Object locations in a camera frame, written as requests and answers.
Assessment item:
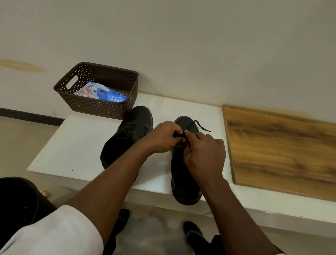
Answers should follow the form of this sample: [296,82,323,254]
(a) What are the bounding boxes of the brown perforated plastic basket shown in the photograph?
[53,62,139,120]

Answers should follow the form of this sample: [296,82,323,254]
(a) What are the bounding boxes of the black leather shoe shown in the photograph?
[171,116,203,206]
[100,105,154,182]

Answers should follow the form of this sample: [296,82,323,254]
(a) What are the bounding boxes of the person's right forearm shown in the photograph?
[201,177,287,255]

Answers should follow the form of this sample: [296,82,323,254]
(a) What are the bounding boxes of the person's left forearm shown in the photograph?
[64,142,154,245]

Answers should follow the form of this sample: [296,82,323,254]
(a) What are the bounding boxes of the person's dark trousers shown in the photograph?
[209,234,227,255]

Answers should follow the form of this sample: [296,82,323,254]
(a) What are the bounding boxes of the black shoelace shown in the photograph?
[172,119,211,140]

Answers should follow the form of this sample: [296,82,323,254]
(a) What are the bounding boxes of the person's left hand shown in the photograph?
[143,120,187,154]

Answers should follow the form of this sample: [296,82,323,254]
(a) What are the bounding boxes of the wooden board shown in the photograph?
[222,104,336,202]

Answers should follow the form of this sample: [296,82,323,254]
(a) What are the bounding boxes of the person's black worn shoe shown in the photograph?
[103,208,131,255]
[182,221,211,255]

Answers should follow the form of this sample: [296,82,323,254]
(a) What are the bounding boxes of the black bucket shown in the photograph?
[0,177,57,238]

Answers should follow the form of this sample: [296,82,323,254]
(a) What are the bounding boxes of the person's white shirt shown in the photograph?
[0,205,287,255]

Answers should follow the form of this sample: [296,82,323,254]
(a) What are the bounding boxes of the person's right hand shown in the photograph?
[183,130,227,185]

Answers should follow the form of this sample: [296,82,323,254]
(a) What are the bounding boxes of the blue and white plastic packet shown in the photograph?
[73,81,133,103]

